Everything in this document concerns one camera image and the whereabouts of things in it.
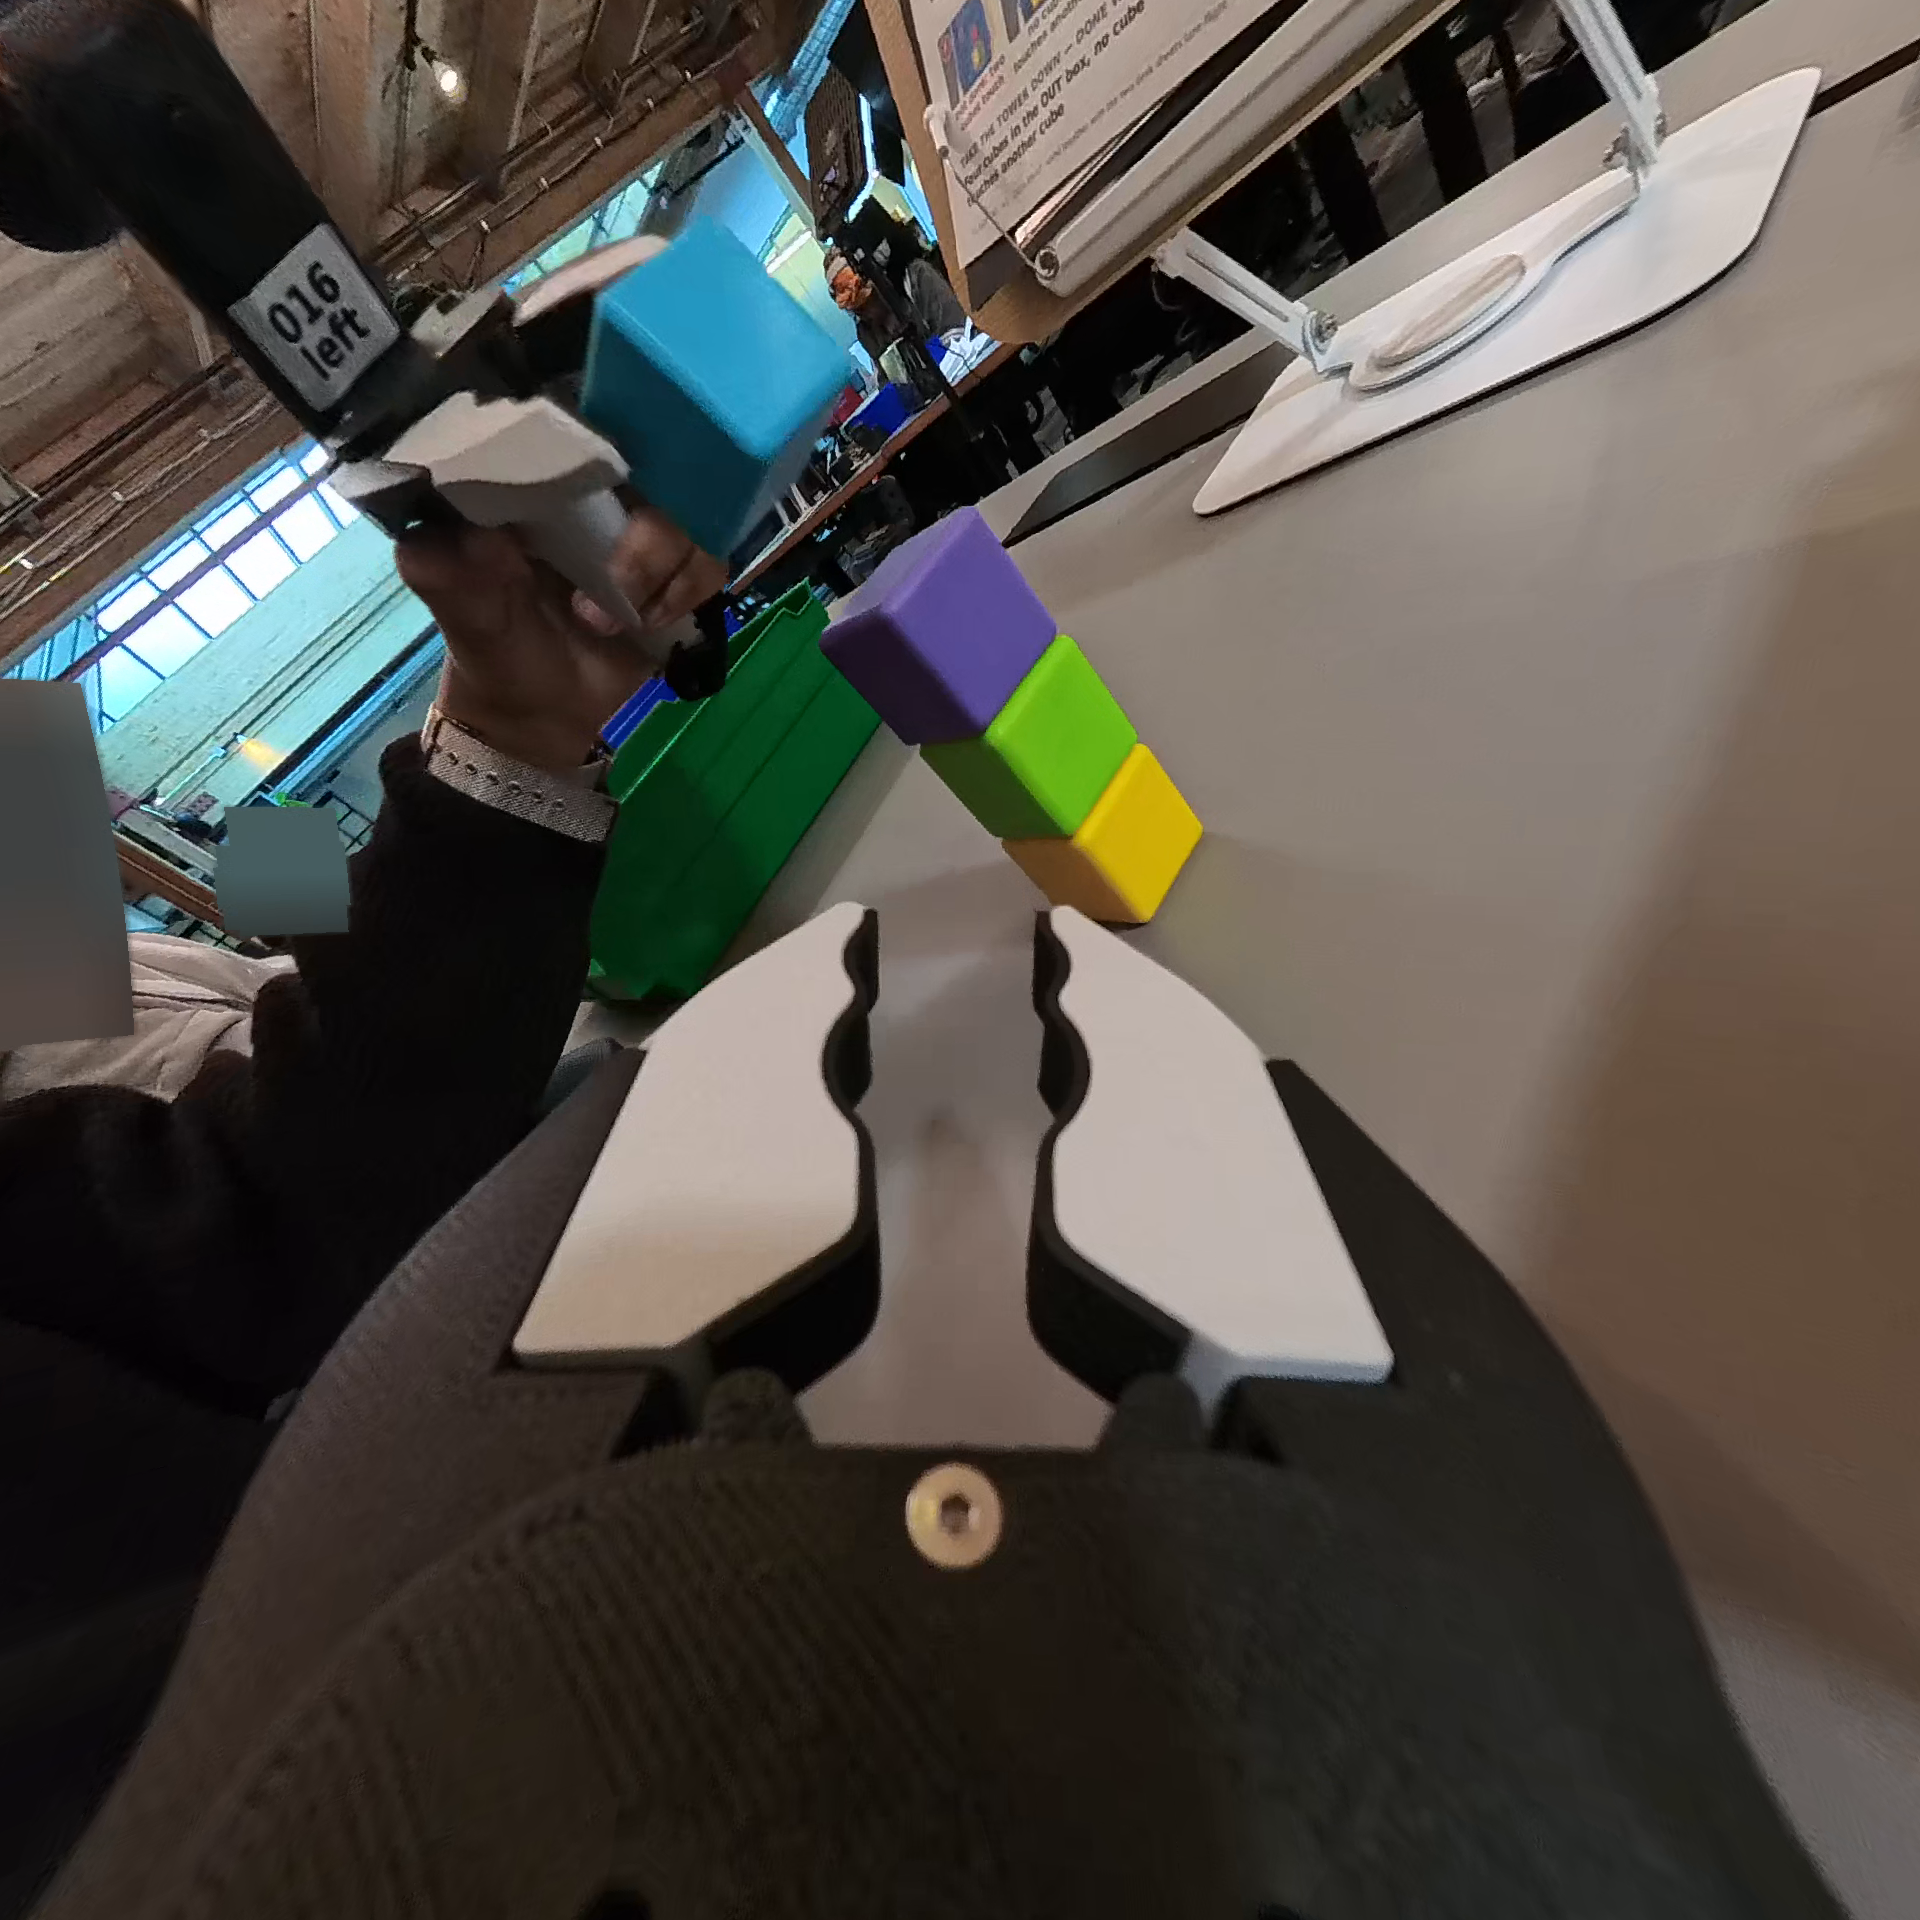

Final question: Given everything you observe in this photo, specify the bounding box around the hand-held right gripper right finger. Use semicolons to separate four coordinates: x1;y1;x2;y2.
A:
1028;903;1396;1420

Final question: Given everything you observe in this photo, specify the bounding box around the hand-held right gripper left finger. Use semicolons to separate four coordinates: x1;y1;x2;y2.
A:
511;903;879;1398

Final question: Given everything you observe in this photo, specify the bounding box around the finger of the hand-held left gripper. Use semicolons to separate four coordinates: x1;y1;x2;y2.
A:
323;398;633;528
510;232;669;338

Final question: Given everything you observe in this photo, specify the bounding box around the light blue cube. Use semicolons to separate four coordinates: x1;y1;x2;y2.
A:
577;215;855;560

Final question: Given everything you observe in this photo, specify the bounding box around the yellow cube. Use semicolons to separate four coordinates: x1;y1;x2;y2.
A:
1001;744;1204;923

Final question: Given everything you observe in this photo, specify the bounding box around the green plastic bin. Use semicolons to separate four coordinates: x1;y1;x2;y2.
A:
586;577;885;1004

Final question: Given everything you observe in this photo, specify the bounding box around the purple cube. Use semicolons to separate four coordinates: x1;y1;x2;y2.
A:
821;506;1058;747

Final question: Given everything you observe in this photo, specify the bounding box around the lime green cube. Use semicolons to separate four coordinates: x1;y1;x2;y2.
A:
919;633;1139;840

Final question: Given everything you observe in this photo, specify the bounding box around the person's left forearm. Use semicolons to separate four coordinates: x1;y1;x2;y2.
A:
0;736;619;1412

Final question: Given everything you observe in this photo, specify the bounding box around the grey desk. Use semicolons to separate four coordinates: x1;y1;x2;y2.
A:
556;30;1920;1920

